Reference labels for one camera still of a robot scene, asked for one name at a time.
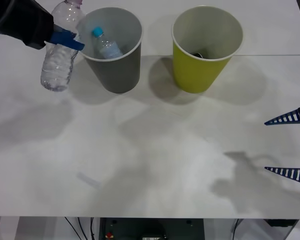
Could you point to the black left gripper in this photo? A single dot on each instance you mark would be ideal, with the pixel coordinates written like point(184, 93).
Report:
point(32, 23)

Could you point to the grey plastic waste bin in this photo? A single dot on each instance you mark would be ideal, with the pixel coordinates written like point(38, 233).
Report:
point(120, 75)

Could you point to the clear plastic bottle pink cap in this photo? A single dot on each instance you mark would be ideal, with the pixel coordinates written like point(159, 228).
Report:
point(58, 65)

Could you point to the clear plastic bottle blue cap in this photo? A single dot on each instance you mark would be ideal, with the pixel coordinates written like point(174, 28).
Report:
point(109, 48)

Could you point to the white table leg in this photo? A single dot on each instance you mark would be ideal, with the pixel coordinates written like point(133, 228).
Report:
point(9, 228)

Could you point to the yellow-green plastic waste bin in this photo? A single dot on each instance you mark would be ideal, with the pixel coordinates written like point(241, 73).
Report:
point(197, 72)

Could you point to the black drink can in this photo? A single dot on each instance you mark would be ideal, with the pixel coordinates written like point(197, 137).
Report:
point(199, 54)

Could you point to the dark robot torso base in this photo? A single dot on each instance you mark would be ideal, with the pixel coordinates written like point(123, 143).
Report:
point(152, 228)

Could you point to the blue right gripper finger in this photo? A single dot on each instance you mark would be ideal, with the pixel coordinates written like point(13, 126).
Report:
point(293, 116)
point(296, 173)

